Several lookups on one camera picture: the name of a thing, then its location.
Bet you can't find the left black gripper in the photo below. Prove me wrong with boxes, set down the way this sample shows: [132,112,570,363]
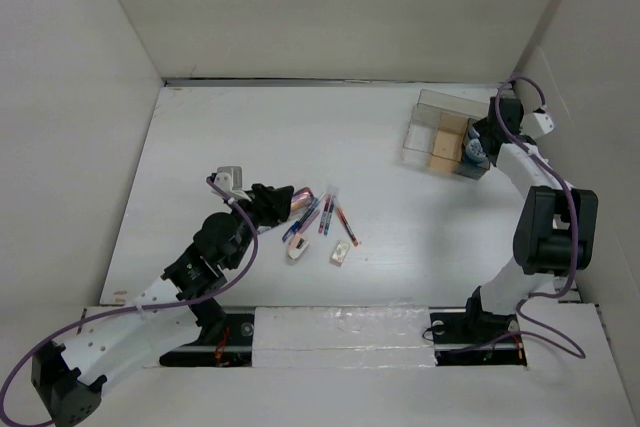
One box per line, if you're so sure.
[224,184,291,270]

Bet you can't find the pink capped glue bottle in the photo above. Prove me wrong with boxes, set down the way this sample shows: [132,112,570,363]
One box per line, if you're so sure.
[291,187,315,212]

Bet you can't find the blue patterned tape roll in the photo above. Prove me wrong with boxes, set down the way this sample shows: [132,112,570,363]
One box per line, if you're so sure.
[462,139,490,169]

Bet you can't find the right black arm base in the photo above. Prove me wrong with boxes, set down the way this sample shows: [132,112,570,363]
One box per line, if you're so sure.
[423,309,527,367]

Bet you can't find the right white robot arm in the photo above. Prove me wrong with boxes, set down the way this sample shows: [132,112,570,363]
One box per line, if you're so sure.
[462,96,598,342]

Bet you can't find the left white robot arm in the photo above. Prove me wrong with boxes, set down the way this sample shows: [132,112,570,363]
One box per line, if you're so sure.
[31,184,294,426]

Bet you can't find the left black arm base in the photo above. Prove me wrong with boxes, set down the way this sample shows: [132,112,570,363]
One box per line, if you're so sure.
[159,308,255,368]

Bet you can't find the black pen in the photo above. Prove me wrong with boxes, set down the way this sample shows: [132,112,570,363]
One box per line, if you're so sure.
[257,226,273,235]

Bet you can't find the red blue pen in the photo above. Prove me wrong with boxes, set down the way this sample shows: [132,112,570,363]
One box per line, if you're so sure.
[319,194,334,236]

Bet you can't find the clear compartment organizer box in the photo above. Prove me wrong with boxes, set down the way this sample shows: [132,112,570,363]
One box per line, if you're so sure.
[400,89,490,180]

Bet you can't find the orange red pen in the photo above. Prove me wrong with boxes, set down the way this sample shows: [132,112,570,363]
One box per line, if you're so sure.
[335,201,360,246]

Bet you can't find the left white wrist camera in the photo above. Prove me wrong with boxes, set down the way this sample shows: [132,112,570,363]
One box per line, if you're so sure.
[212,166,244,199]

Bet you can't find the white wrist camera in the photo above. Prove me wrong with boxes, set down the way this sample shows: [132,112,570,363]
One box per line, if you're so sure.
[212,166,244,199]
[530,108,555,139]

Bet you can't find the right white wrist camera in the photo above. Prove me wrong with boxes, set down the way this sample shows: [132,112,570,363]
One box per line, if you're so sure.
[530,108,555,139]

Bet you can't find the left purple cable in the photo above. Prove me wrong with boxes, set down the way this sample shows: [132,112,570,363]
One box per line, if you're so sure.
[0,176,260,423]

